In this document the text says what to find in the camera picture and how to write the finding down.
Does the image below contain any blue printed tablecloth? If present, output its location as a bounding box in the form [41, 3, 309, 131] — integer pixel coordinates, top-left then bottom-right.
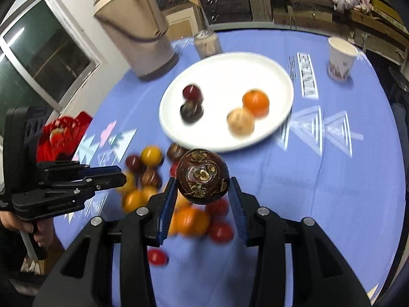
[48, 27, 406, 307]

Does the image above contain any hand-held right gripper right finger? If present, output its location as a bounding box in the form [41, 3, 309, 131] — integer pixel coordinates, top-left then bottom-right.
[228, 177, 373, 307]

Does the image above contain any beige thermos jug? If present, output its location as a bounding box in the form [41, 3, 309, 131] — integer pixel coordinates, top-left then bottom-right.
[93, 0, 179, 82]

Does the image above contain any dark round object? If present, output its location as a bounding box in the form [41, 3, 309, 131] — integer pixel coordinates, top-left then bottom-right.
[388, 67, 409, 92]

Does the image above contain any dark red cherry tomato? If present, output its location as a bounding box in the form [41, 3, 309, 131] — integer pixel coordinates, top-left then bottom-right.
[183, 84, 203, 101]
[125, 155, 145, 172]

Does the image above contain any small striped brown fruit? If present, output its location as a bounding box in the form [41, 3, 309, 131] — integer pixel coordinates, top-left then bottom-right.
[140, 168, 162, 189]

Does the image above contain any small yellow orange fruit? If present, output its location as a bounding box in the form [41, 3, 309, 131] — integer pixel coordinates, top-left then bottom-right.
[117, 172, 138, 194]
[122, 190, 144, 213]

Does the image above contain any white framed window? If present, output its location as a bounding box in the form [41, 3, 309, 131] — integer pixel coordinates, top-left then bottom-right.
[0, 0, 106, 135]

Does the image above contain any large orange mandarin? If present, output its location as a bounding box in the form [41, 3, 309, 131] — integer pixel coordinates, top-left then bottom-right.
[242, 89, 270, 116]

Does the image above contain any red plastic bag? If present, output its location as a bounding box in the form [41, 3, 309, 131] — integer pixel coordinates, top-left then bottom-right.
[37, 111, 93, 163]

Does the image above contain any white round plate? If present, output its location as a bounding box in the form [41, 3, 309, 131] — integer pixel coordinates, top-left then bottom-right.
[159, 52, 294, 153]

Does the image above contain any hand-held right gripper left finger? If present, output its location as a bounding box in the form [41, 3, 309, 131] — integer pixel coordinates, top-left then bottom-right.
[32, 177, 178, 307]

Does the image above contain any white paper cup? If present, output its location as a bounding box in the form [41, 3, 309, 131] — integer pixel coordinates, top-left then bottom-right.
[327, 37, 359, 82]

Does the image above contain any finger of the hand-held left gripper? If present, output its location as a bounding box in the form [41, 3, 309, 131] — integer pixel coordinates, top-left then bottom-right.
[38, 173, 127, 199]
[37, 161, 124, 180]

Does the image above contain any yellow cherry tomato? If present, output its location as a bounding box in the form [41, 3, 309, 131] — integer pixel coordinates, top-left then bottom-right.
[141, 146, 163, 166]

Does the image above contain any dark wooden crate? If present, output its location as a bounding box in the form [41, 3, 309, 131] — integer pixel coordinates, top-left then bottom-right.
[192, 0, 253, 23]

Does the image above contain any stack of wooden boards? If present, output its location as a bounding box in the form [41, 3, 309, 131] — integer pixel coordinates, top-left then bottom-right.
[273, 0, 409, 68]

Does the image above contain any beige drink can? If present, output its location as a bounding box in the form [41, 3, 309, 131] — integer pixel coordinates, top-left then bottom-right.
[194, 30, 222, 59]

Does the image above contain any person's left hand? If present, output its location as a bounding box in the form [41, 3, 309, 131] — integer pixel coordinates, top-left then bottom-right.
[0, 210, 55, 247]

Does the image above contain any grey cable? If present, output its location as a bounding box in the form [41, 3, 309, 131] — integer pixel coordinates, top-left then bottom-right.
[21, 230, 36, 259]

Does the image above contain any cardboard box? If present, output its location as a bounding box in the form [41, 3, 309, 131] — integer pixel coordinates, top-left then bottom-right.
[163, 2, 205, 40]

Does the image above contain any dark brown water chestnut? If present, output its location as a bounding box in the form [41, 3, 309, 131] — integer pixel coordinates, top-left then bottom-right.
[167, 143, 187, 162]
[176, 149, 231, 204]
[179, 100, 204, 124]

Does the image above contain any large tan round fruit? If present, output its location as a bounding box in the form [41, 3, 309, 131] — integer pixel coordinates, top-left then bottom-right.
[227, 108, 256, 136]

